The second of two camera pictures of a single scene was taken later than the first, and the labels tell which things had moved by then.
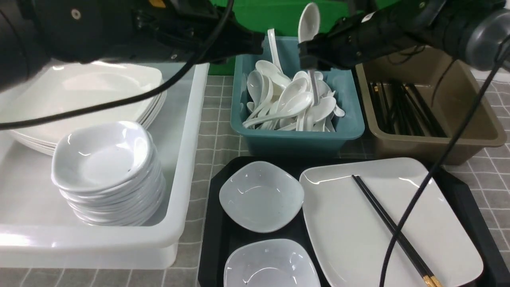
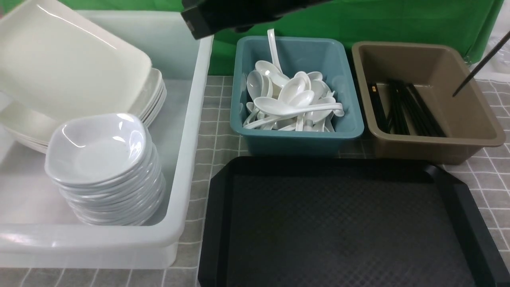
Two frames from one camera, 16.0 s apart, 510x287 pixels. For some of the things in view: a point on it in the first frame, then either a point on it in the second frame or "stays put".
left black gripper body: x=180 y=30 -> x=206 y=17
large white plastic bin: x=38 y=230 stays put
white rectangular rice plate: x=350 y=243 -> x=57 y=63
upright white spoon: x=271 y=36 stays put
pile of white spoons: x=278 y=102 stays put
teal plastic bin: x=345 y=81 stays put
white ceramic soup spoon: x=309 y=23 -> x=276 y=108
